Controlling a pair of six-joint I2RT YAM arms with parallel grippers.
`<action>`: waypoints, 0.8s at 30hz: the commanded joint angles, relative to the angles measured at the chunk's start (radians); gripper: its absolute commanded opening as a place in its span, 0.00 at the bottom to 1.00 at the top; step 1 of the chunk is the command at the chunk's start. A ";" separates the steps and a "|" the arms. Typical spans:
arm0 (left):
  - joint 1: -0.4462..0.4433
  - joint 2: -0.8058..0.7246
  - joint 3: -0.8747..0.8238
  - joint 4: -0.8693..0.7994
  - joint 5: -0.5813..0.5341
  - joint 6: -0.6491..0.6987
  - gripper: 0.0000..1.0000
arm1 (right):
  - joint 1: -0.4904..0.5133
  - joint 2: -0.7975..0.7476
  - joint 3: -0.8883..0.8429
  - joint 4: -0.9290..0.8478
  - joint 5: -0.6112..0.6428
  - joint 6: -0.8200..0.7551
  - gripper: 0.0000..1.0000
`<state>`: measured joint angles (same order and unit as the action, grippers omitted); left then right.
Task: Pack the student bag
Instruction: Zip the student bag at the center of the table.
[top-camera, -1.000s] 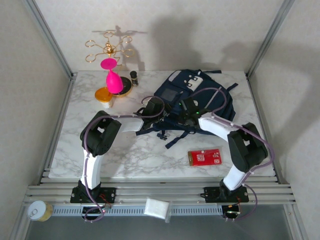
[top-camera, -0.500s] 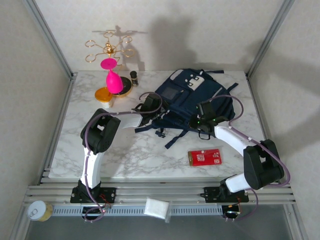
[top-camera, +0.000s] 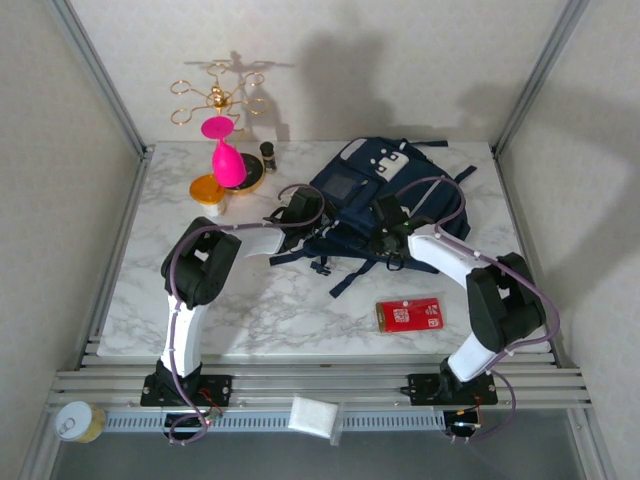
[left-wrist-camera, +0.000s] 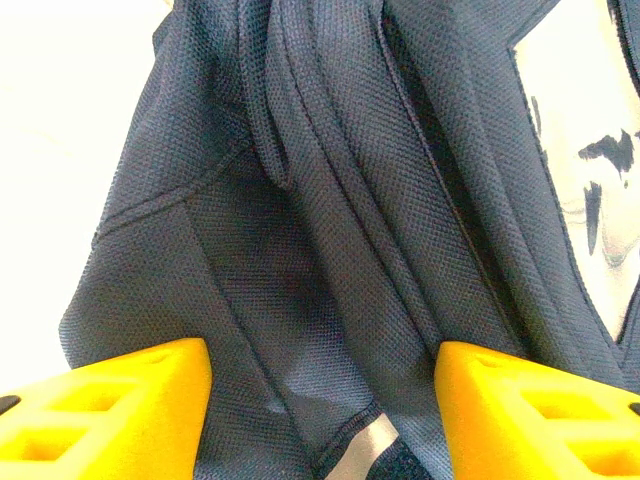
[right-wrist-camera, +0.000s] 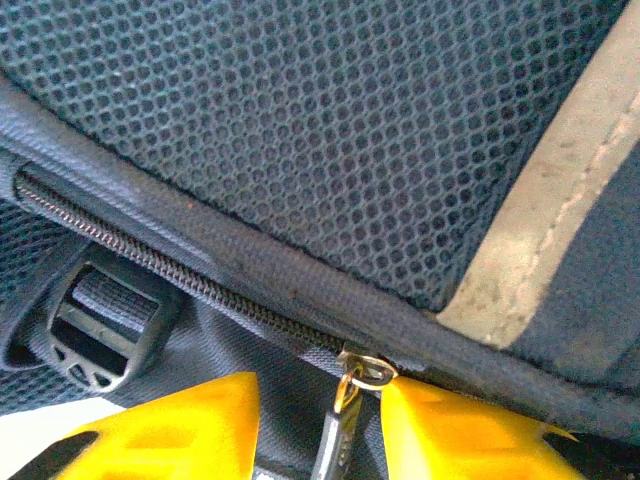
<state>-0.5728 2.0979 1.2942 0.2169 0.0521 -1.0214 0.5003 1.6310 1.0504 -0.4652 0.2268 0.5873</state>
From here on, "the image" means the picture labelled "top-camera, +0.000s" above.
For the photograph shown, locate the navy blue backpack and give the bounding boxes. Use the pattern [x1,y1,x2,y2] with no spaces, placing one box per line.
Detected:
[268,138,479,300]

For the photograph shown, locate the red card package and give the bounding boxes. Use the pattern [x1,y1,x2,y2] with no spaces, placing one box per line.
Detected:
[375,297,445,334]

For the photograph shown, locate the small dark spice jar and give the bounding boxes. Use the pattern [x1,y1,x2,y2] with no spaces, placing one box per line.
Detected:
[258,141,278,175]

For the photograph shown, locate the gold wine glass rack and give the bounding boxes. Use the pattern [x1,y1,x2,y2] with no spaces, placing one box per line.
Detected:
[169,62,269,195]

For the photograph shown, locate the pink wine glass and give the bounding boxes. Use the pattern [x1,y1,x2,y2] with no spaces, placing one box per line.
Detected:
[201,113,247,185]

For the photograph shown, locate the orange lid plastic container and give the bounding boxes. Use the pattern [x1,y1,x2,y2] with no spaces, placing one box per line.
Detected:
[189,174,227,217]

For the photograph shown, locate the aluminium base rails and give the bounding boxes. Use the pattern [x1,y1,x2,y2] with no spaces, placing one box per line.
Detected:
[47,367,594,412]

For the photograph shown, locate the tin can with pull tab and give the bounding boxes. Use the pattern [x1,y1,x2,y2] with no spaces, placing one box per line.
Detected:
[53,401,107,444]

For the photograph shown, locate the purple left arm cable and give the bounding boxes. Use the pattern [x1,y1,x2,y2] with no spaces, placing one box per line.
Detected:
[164,183,326,446]

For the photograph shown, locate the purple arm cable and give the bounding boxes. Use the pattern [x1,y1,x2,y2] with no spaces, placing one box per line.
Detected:
[397,175,560,444]
[164,183,326,446]

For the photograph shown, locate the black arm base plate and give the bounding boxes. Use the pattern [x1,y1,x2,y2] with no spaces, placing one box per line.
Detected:
[140,373,234,407]
[407,372,500,405]

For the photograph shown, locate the grey slotted cable duct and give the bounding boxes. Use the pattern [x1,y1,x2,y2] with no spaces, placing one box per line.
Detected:
[102,409,446,434]

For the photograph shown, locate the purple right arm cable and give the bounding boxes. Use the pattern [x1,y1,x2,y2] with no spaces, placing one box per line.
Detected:
[397,175,560,444]

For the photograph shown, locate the aluminium frame post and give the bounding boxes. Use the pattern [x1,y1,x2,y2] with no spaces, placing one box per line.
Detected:
[492,0,592,156]
[42,0,154,159]

